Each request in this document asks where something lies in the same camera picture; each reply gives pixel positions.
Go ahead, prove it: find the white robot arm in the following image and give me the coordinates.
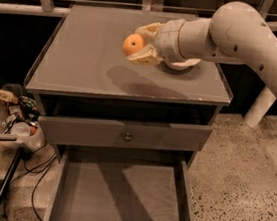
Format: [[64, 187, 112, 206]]
[[124, 1, 277, 99]]

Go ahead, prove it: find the round metal drawer knob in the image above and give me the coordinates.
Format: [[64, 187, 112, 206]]
[[123, 133, 132, 142]]

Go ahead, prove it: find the tan crumpled item in bin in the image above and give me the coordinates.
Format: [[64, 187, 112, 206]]
[[0, 90, 19, 105]]

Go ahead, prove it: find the green snack bag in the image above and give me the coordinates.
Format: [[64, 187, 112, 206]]
[[19, 95, 40, 115]]

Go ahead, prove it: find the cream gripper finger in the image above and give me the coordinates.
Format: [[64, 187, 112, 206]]
[[127, 44, 162, 66], [135, 22, 164, 41]]

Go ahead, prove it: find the orange fruit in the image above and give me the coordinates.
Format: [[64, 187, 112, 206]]
[[122, 33, 147, 56]]

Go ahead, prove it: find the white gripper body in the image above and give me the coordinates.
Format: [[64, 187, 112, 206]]
[[155, 19, 186, 63]]

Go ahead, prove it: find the grey top drawer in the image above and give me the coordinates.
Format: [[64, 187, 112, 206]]
[[39, 116, 212, 152]]

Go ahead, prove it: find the white cup in bin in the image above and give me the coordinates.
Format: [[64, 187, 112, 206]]
[[11, 122, 31, 137]]

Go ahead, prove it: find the black metal stand leg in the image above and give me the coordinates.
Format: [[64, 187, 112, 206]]
[[0, 148, 24, 205]]

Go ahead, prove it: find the clear plastic bin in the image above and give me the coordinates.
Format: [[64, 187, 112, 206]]
[[0, 83, 45, 152]]

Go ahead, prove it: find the metal railing ledge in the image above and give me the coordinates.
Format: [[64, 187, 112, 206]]
[[0, 3, 277, 32]]

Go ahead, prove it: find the black floor cable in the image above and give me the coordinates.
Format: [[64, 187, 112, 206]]
[[0, 140, 59, 221]]

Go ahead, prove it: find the grey drawer cabinet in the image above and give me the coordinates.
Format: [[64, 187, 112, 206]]
[[14, 0, 242, 183]]

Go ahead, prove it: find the white paper bowl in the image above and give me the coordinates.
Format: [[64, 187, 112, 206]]
[[165, 58, 201, 71]]

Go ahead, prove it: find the grey open middle drawer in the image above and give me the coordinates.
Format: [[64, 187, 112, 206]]
[[43, 150, 191, 221]]

